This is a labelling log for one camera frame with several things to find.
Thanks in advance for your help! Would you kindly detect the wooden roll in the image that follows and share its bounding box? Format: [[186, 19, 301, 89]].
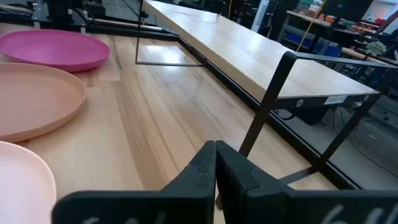
[[340, 46, 398, 66]]

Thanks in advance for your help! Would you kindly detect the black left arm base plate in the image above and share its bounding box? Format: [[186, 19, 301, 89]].
[[30, 2, 94, 29]]

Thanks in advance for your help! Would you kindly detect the pale pink plate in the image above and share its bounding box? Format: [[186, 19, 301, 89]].
[[0, 141, 57, 224]]

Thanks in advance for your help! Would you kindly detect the computer monitor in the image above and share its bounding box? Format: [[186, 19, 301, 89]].
[[360, 0, 398, 24]]

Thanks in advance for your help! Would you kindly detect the black box on floor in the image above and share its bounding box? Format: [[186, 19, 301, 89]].
[[285, 105, 332, 126]]

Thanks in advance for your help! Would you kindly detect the white upright panel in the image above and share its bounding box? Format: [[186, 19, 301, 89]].
[[250, 0, 271, 34]]

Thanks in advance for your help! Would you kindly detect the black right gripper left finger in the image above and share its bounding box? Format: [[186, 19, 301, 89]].
[[51, 140, 217, 224]]

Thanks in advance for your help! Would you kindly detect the pale artificial succulent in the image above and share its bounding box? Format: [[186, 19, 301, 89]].
[[364, 40, 388, 57]]

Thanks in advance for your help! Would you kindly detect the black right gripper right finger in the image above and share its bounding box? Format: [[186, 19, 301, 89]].
[[215, 139, 398, 224]]

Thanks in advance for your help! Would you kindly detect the magenta plate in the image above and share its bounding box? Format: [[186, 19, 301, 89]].
[[0, 29, 111, 73]]

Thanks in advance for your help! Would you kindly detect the tan plate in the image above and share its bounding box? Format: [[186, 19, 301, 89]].
[[0, 62, 87, 143]]

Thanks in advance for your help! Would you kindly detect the blue storage bin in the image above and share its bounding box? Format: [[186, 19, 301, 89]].
[[313, 43, 343, 58], [284, 30, 312, 47]]

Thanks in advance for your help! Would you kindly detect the wooden shelf with black frame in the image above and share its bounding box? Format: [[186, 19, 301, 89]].
[[135, 0, 398, 184]]

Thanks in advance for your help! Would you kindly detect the yellow hanging cable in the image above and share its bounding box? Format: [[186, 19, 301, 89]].
[[295, 0, 327, 52]]

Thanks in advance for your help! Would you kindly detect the black aluminium table frame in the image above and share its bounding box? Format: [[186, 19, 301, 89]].
[[0, 12, 364, 190]]

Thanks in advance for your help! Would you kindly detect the wooden workbench with clutter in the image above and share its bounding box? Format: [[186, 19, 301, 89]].
[[278, 9, 398, 68]]

